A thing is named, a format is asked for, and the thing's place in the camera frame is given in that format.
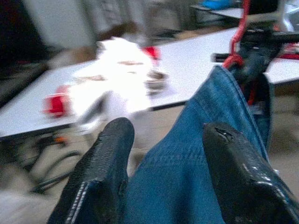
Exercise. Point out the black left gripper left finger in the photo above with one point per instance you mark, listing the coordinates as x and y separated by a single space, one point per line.
102 168

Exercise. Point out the white pink garment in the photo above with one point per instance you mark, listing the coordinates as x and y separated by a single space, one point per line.
119 77

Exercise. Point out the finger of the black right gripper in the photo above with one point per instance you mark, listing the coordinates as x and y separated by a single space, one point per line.
268 36
259 60

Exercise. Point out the white folding table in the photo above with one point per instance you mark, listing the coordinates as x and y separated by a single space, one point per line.
196 58

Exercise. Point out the blue denim jeans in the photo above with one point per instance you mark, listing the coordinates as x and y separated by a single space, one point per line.
187 163

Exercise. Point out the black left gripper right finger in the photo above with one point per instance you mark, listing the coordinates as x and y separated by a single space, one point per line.
243 177

